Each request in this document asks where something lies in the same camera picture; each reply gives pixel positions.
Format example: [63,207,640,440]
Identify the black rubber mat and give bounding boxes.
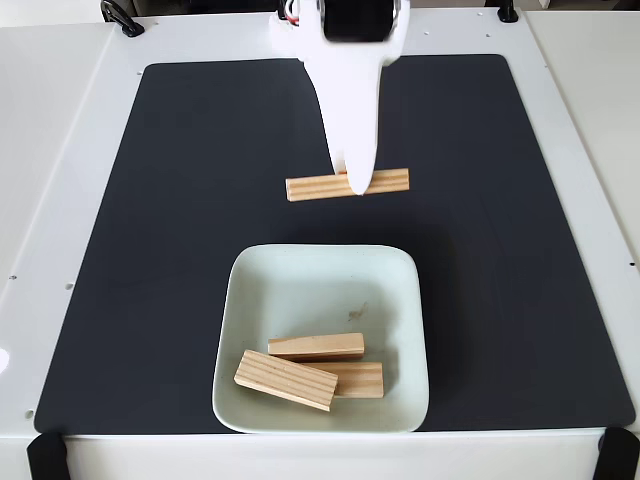
[33,53,636,435]

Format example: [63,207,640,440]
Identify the pale green square plate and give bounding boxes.
[211,243,431,435]

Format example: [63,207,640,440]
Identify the wooden block with pen mark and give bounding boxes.
[304,361,385,400]

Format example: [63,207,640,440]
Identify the wooden block dark grain lines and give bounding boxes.
[233,349,339,413]

